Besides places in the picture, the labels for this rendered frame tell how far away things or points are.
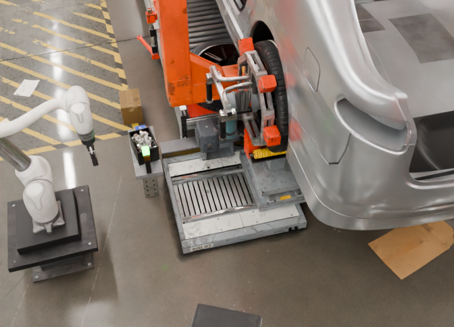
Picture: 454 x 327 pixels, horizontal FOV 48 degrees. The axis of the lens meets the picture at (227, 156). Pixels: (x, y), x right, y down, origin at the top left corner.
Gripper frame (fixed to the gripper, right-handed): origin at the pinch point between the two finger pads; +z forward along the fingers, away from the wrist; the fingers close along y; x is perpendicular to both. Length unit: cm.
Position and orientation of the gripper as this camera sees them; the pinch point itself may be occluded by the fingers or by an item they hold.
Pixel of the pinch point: (94, 161)
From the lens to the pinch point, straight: 296.6
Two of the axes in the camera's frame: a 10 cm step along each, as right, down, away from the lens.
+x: 9.4, -2.7, 2.2
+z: 0.1, 6.5, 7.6
